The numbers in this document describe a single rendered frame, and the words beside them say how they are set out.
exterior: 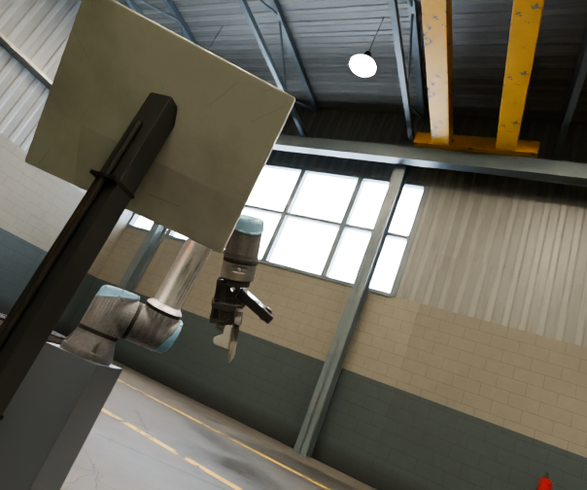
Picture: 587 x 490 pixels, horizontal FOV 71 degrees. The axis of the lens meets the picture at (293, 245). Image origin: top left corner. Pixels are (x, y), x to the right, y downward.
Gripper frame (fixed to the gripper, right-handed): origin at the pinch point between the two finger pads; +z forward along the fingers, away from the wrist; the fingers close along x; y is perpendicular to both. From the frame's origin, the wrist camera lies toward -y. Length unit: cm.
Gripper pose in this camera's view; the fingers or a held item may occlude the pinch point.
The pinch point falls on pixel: (231, 354)
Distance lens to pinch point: 114.4
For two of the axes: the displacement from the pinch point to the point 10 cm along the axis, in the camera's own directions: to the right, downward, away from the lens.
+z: -1.8, 9.8, 0.7
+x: 1.2, 0.9, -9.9
